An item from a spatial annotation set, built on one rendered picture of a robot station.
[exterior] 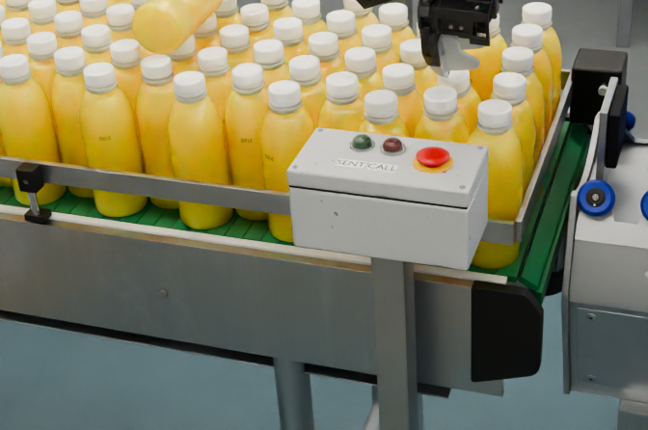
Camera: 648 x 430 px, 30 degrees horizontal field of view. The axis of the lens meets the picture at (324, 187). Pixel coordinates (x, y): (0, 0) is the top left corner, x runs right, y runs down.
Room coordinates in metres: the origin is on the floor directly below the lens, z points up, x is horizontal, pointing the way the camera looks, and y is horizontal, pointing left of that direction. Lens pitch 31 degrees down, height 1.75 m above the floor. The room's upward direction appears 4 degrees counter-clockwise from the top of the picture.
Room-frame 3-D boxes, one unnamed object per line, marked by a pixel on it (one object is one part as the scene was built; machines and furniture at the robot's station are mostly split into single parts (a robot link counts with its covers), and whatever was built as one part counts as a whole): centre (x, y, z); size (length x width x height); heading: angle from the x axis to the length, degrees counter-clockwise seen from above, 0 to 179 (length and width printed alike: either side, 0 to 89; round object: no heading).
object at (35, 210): (1.38, 0.39, 0.94); 0.03 x 0.02 x 0.08; 69
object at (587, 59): (1.53, -0.40, 0.95); 0.10 x 0.07 x 0.10; 159
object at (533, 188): (1.36, -0.29, 0.96); 0.40 x 0.01 x 0.03; 159
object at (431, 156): (1.11, -0.12, 1.11); 0.04 x 0.04 x 0.01
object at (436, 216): (1.13, -0.07, 1.05); 0.20 x 0.10 x 0.10; 69
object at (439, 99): (1.26, -0.14, 1.10); 0.04 x 0.04 x 0.02
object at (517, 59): (1.36, -0.25, 1.09); 0.04 x 0.04 x 0.02
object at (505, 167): (1.22, -0.20, 0.99); 0.07 x 0.07 x 0.19
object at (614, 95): (1.33, -0.37, 0.99); 0.10 x 0.02 x 0.12; 159
